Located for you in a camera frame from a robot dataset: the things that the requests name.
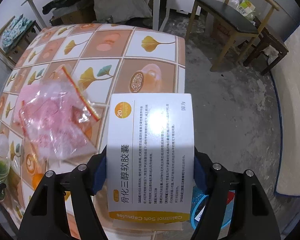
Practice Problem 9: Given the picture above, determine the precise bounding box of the pink clear zip bag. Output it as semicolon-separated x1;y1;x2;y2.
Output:
13;65;101;160

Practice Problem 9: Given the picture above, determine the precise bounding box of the white orange medicine box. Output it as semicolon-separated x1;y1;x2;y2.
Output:
106;93;194;224

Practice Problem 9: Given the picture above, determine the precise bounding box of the green plastic bottle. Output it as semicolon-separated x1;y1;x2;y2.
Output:
0;134;11;201

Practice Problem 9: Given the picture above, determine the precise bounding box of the blue plastic basin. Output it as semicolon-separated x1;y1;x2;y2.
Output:
190;186;235;230

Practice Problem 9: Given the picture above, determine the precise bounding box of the patterned tablecloth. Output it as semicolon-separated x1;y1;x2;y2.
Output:
0;23;185;239

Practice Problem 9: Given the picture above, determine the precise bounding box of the white mattress blue trim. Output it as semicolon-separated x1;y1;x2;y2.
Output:
272;25;300;197

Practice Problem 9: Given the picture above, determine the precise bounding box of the dark wooden stool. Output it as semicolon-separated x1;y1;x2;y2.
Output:
243;25;289;75

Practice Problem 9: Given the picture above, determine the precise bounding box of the left wooden chair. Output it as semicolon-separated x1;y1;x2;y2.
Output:
0;14;42;65

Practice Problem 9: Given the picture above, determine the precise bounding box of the wooden chair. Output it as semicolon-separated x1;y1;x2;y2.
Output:
0;14;42;65
185;0;280;72

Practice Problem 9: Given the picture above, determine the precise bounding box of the cardboard box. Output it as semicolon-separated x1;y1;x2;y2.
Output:
61;0;96;24

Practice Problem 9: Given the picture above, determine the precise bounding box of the floral folded blanket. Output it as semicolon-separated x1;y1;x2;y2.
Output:
1;14;33;52

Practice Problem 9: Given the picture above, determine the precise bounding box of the right wooden chair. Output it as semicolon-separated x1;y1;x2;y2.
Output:
185;0;280;72

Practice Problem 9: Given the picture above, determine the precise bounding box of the grey pillow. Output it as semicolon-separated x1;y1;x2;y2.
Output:
94;0;152;23

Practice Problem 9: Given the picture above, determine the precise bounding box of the black clothes pile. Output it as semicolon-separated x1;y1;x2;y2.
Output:
42;0;81;15

